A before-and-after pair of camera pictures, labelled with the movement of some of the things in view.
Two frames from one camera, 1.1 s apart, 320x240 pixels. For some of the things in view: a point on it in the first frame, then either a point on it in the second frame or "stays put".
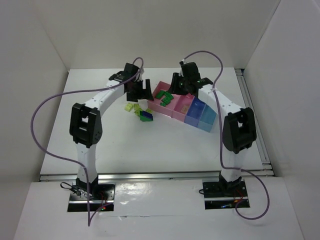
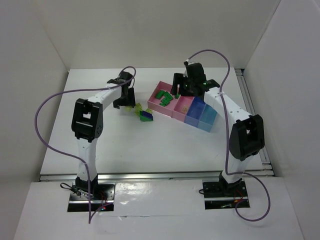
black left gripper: (139, 90) → (125, 100)
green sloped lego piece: (160, 94) stays put
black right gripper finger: (174, 83) stays put
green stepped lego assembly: (166, 100) stays put
